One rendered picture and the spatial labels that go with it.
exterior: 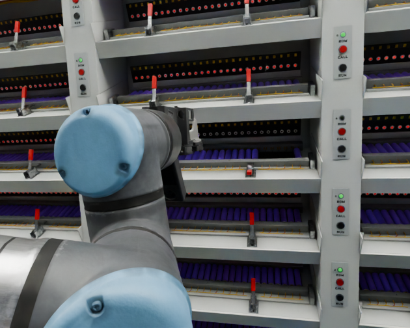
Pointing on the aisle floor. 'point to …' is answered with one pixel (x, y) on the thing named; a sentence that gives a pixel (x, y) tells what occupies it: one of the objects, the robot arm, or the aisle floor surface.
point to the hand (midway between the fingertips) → (189, 144)
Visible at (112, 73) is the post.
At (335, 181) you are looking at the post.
